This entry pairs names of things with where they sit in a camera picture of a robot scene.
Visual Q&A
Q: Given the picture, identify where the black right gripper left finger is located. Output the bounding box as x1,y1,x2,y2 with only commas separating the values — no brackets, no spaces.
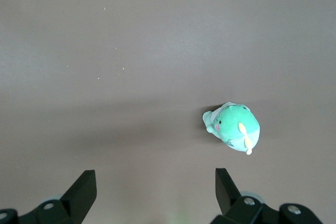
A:
0,170,97,224

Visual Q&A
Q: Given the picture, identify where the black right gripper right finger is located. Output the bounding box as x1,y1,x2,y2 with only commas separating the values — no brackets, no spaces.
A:
211,168,322,224

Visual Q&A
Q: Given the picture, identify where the green dinosaur plush toy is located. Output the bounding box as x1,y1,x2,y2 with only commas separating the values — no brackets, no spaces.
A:
202,101,261,156

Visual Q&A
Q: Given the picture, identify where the brown table cover mat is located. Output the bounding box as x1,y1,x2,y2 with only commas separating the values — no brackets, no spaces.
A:
0,0,336,224

